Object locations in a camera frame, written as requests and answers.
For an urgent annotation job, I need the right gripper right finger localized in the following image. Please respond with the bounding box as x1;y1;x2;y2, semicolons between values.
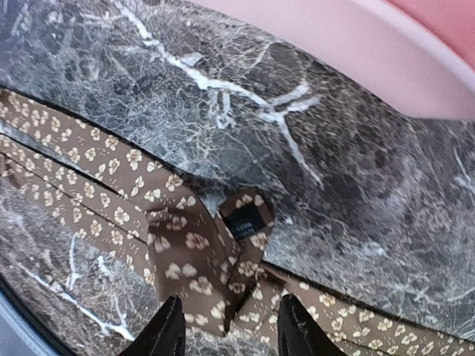
278;294;344;356

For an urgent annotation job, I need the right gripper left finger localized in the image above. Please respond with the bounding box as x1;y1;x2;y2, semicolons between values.
119;295;186;356

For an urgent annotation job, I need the brown floral tie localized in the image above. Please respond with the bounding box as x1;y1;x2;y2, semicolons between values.
1;89;474;355

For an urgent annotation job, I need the pink divided organizer tray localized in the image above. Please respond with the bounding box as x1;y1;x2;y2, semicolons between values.
203;1;474;120

